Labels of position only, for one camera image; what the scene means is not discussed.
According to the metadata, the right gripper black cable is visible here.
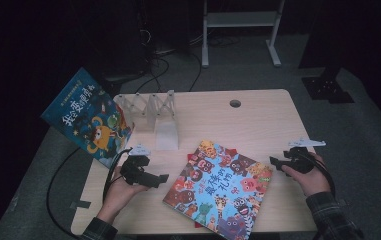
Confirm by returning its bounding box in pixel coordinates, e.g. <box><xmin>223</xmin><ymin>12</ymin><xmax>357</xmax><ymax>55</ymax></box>
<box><xmin>306</xmin><ymin>153</ymin><xmax>337</xmax><ymax>198</ymax></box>

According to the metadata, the colourful monster picture book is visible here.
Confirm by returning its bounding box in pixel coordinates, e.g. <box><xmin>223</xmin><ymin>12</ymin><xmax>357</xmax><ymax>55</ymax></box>
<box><xmin>162</xmin><ymin>139</ymin><xmax>274</xmax><ymax>240</ymax></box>

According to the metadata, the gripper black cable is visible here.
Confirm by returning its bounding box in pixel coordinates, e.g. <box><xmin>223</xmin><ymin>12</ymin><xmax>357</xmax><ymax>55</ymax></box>
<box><xmin>46</xmin><ymin>146</ymin><xmax>134</xmax><ymax>240</ymax></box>
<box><xmin>306</xmin><ymin>153</ymin><xmax>337</xmax><ymax>198</ymax></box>

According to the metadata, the white metal stand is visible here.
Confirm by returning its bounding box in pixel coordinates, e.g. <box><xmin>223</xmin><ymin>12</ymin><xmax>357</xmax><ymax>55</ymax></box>
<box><xmin>201</xmin><ymin>0</ymin><xmax>286</xmax><ymax>69</ymax></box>

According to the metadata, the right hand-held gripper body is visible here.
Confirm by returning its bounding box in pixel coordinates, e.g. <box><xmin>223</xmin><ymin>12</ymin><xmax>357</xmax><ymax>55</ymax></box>
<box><xmin>282</xmin><ymin>137</ymin><xmax>327</xmax><ymax>175</ymax></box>

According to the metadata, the clear acrylic book rack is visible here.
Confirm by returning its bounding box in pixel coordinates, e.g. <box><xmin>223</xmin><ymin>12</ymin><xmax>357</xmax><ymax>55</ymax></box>
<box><xmin>112</xmin><ymin>89</ymin><xmax>180</xmax><ymax>152</ymax></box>

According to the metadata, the person's left hand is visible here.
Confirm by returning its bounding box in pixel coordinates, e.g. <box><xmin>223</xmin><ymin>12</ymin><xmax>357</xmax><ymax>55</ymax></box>
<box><xmin>97</xmin><ymin>166</ymin><xmax>151</xmax><ymax>224</ymax></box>

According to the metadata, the black floor cable bundle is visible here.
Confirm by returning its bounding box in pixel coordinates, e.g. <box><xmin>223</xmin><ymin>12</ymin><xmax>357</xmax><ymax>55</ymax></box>
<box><xmin>134</xmin><ymin>54</ymin><xmax>172</xmax><ymax>95</ymax></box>

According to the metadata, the thin black floor cable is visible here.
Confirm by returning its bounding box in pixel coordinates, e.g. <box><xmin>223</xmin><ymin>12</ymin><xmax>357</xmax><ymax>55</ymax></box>
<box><xmin>187</xmin><ymin>49</ymin><xmax>203</xmax><ymax>93</ymax></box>

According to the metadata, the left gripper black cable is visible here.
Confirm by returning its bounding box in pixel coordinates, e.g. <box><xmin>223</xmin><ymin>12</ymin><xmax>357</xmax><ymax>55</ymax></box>
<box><xmin>46</xmin><ymin>146</ymin><xmax>134</xmax><ymax>240</ymax></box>

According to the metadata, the black stand base plate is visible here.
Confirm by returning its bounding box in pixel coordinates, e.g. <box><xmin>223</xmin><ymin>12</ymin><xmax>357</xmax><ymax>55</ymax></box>
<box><xmin>301</xmin><ymin>64</ymin><xmax>356</xmax><ymax>105</ymax></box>

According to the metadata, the grey tape strip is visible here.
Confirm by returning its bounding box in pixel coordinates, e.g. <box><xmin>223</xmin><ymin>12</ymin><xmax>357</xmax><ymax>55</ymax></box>
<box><xmin>69</xmin><ymin>199</ymin><xmax>92</xmax><ymax>210</ymax></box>

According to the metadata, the dark blue picture book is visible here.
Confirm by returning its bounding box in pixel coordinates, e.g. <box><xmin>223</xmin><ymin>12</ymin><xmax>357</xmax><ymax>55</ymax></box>
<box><xmin>40</xmin><ymin>67</ymin><xmax>135</xmax><ymax>169</ymax></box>

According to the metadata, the person's right hand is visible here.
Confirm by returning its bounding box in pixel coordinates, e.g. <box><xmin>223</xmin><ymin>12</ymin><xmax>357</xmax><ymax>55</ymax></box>
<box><xmin>281</xmin><ymin>152</ymin><xmax>332</xmax><ymax>198</ymax></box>

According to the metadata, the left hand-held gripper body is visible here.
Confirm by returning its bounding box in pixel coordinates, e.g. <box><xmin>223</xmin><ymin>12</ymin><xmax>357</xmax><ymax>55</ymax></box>
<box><xmin>120</xmin><ymin>143</ymin><xmax>152</xmax><ymax>186</ymax></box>

